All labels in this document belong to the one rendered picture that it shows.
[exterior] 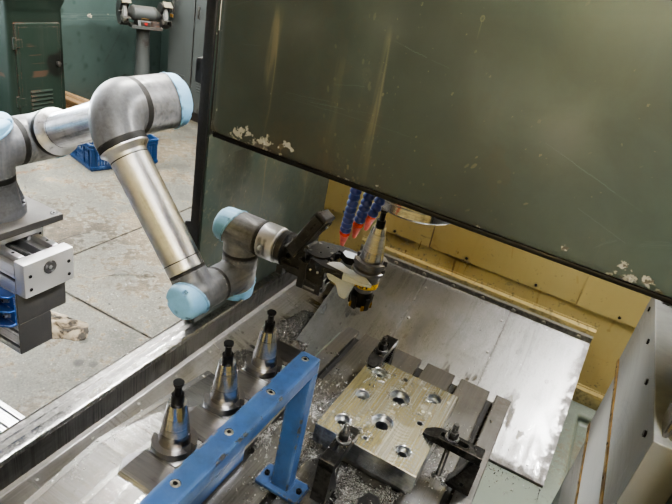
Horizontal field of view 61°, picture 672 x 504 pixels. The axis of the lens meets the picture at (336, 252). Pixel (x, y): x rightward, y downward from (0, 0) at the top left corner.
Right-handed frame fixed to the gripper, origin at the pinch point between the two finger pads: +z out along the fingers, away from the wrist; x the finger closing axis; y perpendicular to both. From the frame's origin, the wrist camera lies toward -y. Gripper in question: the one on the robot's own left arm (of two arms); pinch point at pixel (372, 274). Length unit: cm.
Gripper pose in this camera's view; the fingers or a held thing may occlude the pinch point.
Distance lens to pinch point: 108.1
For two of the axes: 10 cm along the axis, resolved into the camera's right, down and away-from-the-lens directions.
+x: -4.6, 3.3, -8.2
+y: -1.8, 8.7, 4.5
